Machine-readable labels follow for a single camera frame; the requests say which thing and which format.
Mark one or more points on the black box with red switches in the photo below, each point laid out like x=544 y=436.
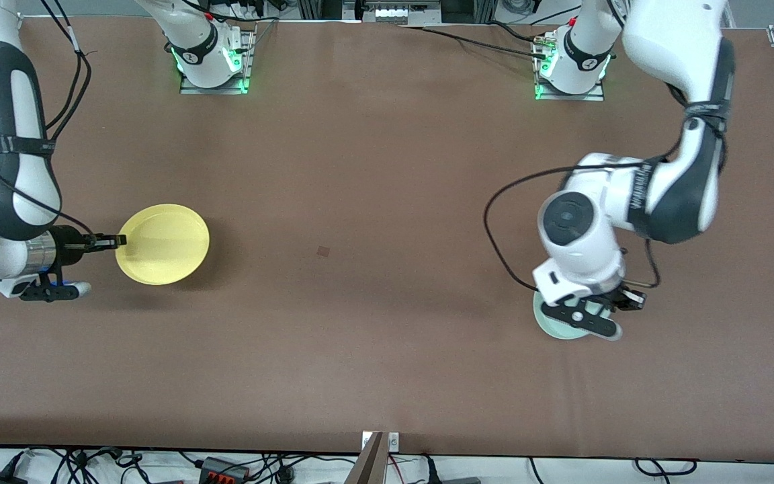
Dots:
x=224 y=468

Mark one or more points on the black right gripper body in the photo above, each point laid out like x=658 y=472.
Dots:
x=66 y=243

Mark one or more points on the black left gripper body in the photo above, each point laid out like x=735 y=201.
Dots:
x=617 y=296

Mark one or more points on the black left camera bracket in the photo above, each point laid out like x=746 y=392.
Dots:
x=595 y=324

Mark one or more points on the black camera bracket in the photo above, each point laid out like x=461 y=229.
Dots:
x=595 y=324
x=44 y=292

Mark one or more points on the yellow plastic plate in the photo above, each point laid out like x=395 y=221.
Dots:
x=165 y=245

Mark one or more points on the small metal edge bracket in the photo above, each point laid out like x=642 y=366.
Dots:
x=394 y=441

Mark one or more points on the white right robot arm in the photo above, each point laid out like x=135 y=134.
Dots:
x=24 y=107

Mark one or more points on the grey brown camera post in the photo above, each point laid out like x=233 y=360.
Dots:
x=368 y=464

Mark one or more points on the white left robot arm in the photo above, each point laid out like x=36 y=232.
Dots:
x=669 y=40

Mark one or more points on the white device with sockets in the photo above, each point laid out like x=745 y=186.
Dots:
x=400 y=13

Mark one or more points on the black right camera bracket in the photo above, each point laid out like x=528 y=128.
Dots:
x=44 y=292

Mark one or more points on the pale green plastic plate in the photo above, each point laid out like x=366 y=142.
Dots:
x=557 y=329

